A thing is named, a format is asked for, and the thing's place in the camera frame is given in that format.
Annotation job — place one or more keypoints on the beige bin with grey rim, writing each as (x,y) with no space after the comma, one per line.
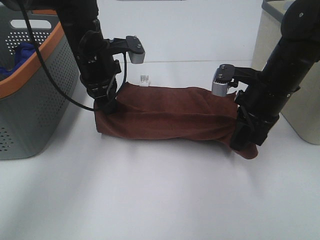
(302,111)

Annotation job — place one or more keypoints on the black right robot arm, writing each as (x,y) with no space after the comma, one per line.
(295,53)

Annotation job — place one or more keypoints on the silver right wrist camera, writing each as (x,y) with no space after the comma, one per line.
(221,81)

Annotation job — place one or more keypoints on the white towel label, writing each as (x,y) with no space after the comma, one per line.
(144,80)

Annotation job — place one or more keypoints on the grey basket with orange rim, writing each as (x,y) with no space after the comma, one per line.
(30,106)

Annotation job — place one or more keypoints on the blue cloth in basket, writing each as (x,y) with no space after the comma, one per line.
(22,53)

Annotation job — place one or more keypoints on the brown towel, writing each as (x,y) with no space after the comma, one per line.
(162,113)

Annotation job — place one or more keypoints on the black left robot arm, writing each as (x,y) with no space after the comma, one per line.
(81,26)

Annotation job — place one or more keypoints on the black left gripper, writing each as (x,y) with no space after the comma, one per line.
(98,71)

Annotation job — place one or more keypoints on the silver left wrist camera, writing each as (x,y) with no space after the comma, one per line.
(131,45)

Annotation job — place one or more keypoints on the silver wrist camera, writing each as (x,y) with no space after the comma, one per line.
(221,81)
(131,45)

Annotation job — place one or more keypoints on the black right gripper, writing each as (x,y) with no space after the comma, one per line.
(259,110)

